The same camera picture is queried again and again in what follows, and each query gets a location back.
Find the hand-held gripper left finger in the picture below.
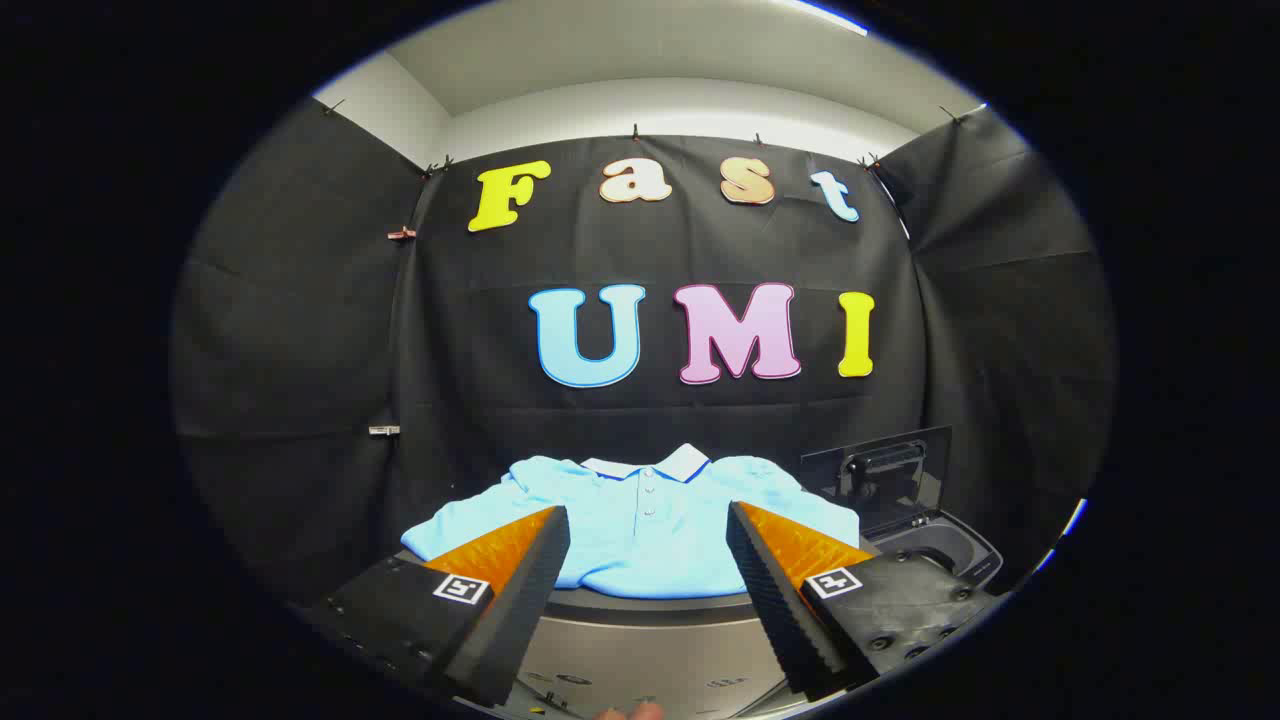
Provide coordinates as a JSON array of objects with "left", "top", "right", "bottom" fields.
[{"left": 300, "top": 505, "right": 571, "bottom": 709}]

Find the black backdrop cloth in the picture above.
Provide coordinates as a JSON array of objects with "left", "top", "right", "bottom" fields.
[{"left": 170, "top": 100, "right": 1116, "bottom": 621}]

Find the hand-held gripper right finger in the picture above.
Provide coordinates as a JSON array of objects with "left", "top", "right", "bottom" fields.
[{"left": 727, "top": 500, "right": 1001, "bottom": 701}]

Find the light blue polo shirt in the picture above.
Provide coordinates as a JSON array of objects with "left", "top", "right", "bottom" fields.
[{"left": 400, "top": 443, "right": 861, "bottom": 601}]

